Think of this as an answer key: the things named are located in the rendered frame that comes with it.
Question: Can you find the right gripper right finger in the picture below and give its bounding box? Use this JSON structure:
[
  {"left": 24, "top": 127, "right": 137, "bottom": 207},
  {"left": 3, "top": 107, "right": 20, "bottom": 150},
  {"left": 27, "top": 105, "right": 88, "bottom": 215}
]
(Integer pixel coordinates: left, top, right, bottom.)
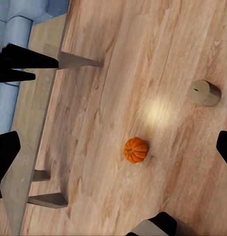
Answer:
[{"left": 216, "top": 130, "right": 227, "bottom": 163}]

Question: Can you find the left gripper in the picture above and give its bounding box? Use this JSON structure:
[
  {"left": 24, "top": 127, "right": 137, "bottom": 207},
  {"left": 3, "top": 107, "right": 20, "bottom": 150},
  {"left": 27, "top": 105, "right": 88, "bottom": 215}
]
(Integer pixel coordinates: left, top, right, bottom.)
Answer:
[{"left": 0, "top": 44, "right": 59, "bottom": 83}]

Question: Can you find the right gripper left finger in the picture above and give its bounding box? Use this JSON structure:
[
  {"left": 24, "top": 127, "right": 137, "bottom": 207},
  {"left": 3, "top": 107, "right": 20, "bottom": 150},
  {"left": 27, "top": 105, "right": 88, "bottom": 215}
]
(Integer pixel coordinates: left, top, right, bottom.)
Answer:
[{"left": 0, "top": 130, "right": 21, "bottom": 182}]

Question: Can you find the pumpkin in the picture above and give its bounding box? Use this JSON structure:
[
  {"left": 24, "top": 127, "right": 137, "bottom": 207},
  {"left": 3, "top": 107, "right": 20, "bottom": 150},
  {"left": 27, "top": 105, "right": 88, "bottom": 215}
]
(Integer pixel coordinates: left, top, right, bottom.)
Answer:
[{"left": 124, "top": 137, "right": 148, "bottom": 163}]

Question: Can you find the pillar candle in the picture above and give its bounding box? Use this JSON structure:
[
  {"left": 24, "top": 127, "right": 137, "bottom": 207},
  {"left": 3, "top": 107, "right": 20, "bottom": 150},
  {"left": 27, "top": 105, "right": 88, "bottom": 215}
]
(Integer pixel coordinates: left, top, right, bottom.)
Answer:
[{"left": 188, "top": 79, "right": 221, "bottom": 107}]

